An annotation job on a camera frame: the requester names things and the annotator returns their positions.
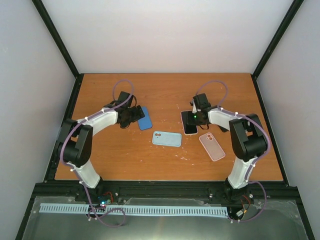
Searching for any blue phone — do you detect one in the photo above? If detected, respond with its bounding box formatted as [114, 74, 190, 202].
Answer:
[137, 106, 153, 131]

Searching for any white phone case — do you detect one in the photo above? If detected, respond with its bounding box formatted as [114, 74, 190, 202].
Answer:
[180, 111, 198, 135]

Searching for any light blue phone case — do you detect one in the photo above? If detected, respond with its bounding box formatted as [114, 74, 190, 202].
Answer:
[152, 131, 182, 147]

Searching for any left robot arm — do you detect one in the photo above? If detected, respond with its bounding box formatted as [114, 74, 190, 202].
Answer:
[54, 91, 145, 202]

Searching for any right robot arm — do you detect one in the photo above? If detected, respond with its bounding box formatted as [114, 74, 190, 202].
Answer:
[187, 93, 271, 203]

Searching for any pink phone case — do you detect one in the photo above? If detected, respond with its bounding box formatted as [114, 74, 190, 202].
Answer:
[199, 132, 226, 162]

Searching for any black aluminium frame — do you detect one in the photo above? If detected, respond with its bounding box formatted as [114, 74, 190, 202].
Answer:
[16, 0, 315, 240]

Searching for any light blue cable duct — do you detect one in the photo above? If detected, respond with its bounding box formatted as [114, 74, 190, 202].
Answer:
[39, 203, 228, 218]

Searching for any purple cable on base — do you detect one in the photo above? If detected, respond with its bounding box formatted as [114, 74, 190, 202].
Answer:
[86, 203, 127, 228]

